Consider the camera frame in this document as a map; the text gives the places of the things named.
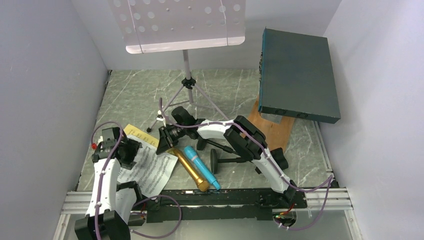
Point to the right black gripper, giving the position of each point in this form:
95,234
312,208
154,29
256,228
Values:
166,141

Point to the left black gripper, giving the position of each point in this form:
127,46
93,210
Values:
133,146

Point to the yellow paper sheet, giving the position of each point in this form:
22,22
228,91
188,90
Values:
135,133

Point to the white sheet music page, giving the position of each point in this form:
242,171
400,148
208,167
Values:
151,171

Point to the black microphone stand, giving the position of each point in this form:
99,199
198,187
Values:
218,145
215,161

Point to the lilac music stand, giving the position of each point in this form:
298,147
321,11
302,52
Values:
154,26

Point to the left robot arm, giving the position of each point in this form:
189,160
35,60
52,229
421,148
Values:
111,201

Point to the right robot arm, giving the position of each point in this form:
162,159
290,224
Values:
246,140

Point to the blue microphone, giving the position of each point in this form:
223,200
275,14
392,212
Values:
194,157

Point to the gold microphone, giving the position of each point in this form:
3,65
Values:
185,176

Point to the wooden base board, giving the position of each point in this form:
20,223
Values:
277,134

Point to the dark teal tilted board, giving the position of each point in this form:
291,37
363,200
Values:
297,78

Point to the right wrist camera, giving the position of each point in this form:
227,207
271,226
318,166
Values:
160,117

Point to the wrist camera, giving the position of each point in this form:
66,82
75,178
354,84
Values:
110,136
160,117

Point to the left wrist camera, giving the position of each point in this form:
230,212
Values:
110,136

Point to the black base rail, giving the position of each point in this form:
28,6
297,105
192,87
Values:
243,203

